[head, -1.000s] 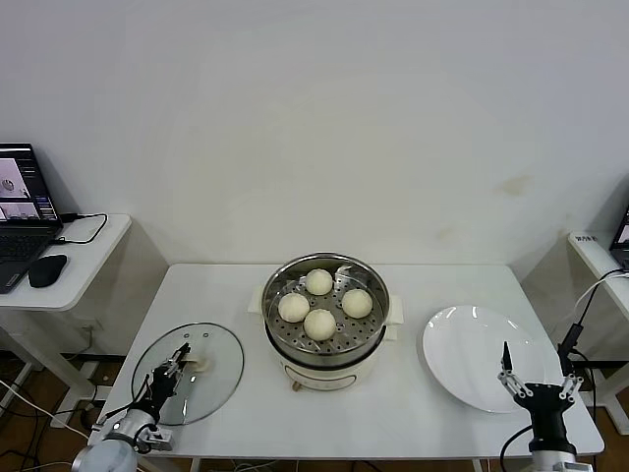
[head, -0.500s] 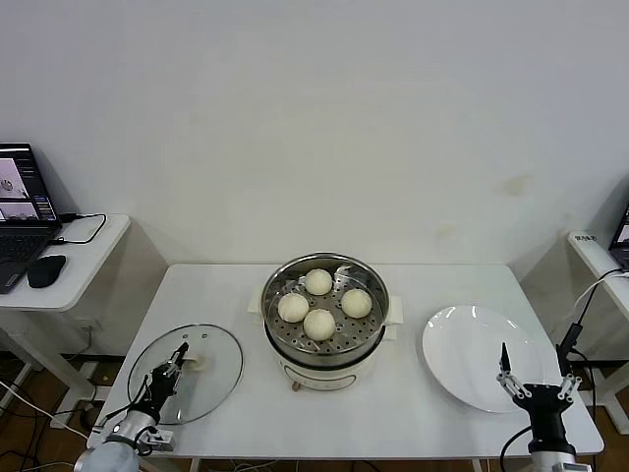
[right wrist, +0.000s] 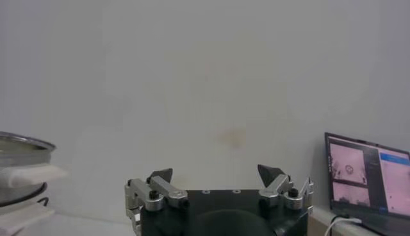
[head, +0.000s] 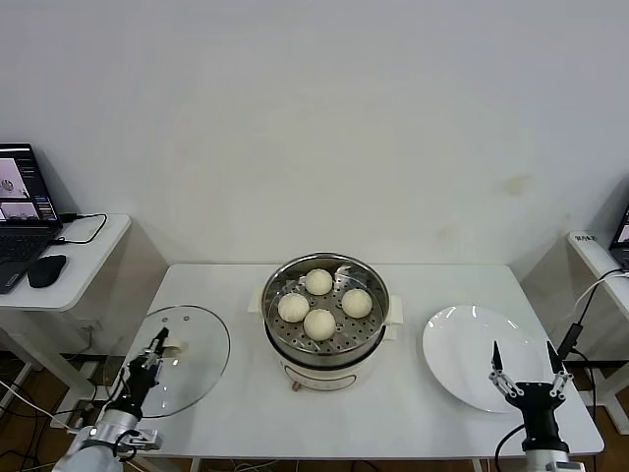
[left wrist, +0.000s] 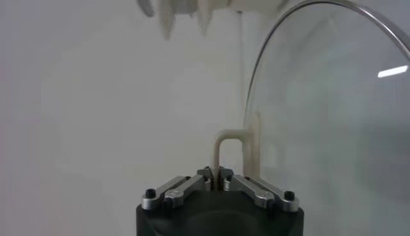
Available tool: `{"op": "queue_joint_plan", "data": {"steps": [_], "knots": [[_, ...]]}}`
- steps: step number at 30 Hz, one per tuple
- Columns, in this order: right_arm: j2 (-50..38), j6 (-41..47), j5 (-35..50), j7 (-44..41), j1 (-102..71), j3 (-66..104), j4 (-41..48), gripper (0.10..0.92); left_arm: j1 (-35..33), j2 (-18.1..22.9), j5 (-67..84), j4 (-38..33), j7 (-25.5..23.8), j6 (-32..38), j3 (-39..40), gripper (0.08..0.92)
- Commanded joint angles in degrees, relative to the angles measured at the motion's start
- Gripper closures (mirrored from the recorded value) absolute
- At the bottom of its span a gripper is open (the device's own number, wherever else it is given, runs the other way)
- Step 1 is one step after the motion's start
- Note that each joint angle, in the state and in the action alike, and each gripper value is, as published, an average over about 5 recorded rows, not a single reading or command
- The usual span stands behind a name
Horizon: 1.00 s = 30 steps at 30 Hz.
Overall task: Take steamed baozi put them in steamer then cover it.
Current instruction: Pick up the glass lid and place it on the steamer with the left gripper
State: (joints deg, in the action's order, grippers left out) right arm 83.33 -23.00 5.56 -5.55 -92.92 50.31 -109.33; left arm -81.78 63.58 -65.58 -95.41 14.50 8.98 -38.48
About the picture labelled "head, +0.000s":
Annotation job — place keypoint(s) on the black computer mouse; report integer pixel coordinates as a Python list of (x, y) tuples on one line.
[(47, 270)]

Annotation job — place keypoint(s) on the small printed label sticker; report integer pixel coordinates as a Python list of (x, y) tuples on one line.
[(586, 238)]

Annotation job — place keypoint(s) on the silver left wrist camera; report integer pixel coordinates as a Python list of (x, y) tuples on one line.
[(145, 439)]

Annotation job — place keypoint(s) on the stainless steel steamer basket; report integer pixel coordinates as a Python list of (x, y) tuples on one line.
[(356, 334)]

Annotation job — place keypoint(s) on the white side table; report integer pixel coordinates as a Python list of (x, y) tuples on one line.
[(93, 275), (597, 255)]

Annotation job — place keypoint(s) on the white wall socket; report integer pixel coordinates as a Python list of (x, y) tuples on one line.
[(91, 326)]

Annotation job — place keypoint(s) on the black open laptop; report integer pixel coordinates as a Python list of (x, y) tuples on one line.
[(623, 231), (24, 246)]

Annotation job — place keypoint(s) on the cream electric cooker pot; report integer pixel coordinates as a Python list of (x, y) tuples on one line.
[(324, 376)]

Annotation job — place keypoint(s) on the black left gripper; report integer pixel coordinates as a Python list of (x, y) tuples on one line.
[(135, 388)]

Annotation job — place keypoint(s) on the white steamed baozi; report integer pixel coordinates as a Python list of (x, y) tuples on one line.
[(319, 324), (357, 302), (293, 308), (318, 281)]

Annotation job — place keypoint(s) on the white round plate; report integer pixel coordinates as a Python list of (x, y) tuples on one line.
[(462, 354)]

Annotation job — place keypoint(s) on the round glass pot lid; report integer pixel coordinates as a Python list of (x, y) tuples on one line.
[(196, 364)]

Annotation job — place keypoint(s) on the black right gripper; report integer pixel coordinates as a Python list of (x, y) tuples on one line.
[(538, 408)]

